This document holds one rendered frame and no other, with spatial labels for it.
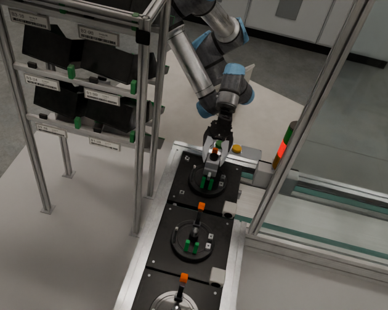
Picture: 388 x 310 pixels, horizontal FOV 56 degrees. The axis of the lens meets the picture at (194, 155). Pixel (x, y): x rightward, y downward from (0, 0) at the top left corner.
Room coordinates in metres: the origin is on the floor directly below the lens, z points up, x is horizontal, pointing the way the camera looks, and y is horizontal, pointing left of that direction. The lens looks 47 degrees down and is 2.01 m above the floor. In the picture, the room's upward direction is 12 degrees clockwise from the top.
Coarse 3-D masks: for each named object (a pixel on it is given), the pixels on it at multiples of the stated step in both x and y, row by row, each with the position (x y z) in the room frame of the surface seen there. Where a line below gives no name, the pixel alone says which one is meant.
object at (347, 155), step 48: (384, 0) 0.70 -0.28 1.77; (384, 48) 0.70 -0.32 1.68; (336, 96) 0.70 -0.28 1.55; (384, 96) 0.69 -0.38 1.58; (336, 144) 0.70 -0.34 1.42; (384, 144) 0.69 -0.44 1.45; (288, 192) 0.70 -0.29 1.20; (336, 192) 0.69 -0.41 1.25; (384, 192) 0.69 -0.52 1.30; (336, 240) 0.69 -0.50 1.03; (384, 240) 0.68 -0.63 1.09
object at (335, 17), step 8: (336, 0) 3.79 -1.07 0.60; (344, 0) 3.79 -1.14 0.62; (352, 0) 3.78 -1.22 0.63; (336, 8) 3.79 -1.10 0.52; (344, 8) 3.78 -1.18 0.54; (328, 16) 3.81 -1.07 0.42; (336, 16) 3.79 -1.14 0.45; (344, 16) 3.78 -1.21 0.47; (328, 24) 3.79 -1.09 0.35; (336, 24) 3.78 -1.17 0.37; (320, 32) 3.81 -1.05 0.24; (328, 32) 3.79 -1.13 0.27; (336, 32) 3.78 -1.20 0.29; (320, 40) 3.79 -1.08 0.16; (328, 40) 3.78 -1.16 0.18; (320, 48) 3.82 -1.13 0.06; (328, 48) 3.81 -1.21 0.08
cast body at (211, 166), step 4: (208, 156) 0.86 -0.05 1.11; (212, 156) 0.86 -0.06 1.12; (216, 156) 0.86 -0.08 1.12; (208, 160) 0.84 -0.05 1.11; (212, 160) 0.85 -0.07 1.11; (216, 160) 0.85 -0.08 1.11; (208, 164) 0.84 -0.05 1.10; (212, 164) 0.83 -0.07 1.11; (216, 164) 0.83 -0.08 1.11; (204, 168) 0.83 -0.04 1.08; (208, 168) 0.84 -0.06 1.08; (212, 168) 0.83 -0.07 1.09; (216, 168) 0.83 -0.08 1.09; (204, 172) 0.83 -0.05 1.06; (208, 172) 0.83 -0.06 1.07; (212, 172) 0.83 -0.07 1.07; (216, 172) 0.83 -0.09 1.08; (208, 176) 0.81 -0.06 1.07; (212, 176) 0.83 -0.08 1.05
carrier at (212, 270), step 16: (176, 208) 0.73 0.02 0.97; (160, 224) 0.65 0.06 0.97; (176, 224) 0.66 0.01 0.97; (192, 224) 0.67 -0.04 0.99; (208, 224) 0.69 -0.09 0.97; (224, 224) 0.70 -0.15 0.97; (160, 240) 0.59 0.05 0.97; (176, 240) 0.59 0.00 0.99; (192, 240) 0.60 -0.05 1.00; (208, 240) 0.61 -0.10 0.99; (224, 240) 0.64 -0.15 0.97; (160, 256) 0.54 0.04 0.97; (176, 256) 0.55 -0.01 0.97; (192, 256) 0.55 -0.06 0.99; (208, 256) 0.57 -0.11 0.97; (224, 256) 0.58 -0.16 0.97; (176, 272) 0.50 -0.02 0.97; (192, 272) 0.51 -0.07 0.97; (208, 272) 0.52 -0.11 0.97; (224, 272) 0.52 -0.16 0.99
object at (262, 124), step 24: (168, 72) 1.66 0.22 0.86; (168, 96) 1.46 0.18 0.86; (192, 96) 1.49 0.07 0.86; (264, 96) 1.62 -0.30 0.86; (168, 120) 1.28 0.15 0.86; (192, 120) 1.31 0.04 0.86; (240, 120) 1.38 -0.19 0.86; (264, 120) 1.42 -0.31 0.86; (288, 120) 1.46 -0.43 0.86; (192, 144) 1.16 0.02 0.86; (240, 144) 1.22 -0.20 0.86; (264, 144) 1.25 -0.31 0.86
